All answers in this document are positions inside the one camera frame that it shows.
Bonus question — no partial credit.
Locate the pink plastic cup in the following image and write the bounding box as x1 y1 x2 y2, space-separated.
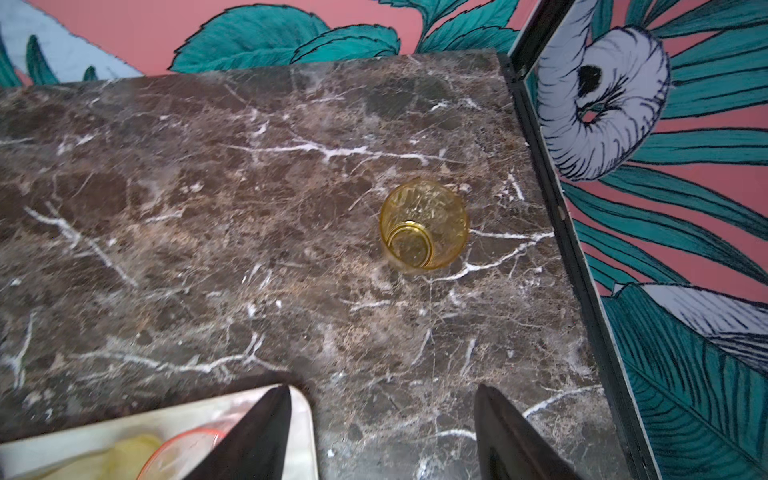
137 427 225 480

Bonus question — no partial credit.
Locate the short green plastic cup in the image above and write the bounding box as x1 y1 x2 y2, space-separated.
25 434 162 480

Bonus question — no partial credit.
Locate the yellow plastic cup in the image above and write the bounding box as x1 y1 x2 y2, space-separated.
378 179 470 273

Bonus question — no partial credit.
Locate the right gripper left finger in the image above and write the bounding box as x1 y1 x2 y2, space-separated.
185 385 292 480

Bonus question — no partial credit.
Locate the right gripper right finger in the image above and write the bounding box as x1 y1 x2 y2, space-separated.
474 384 579 480

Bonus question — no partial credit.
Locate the right black frame post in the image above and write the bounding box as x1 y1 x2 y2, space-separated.
503 1 661 479

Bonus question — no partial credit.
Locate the beige plastic tray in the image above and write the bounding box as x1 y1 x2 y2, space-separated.
1 386 319 479

